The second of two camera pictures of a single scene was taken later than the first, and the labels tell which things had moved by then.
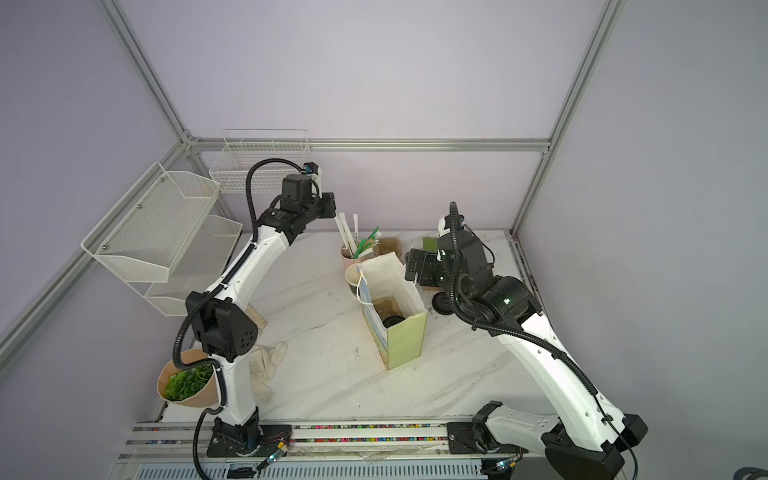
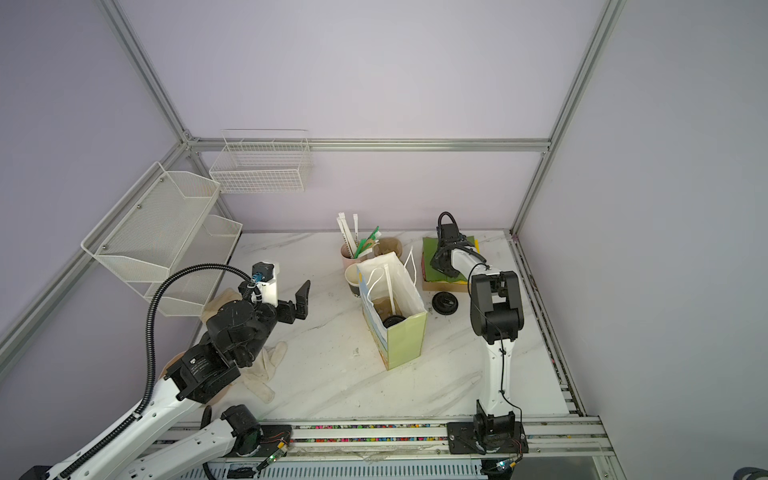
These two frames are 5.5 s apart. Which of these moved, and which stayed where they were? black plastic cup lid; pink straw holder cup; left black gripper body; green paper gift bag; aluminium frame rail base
Moved: left black gripper body
Stayed: pink straw holder cup; green paper gift bag; aluminium frame rail base; black plastic cup lid
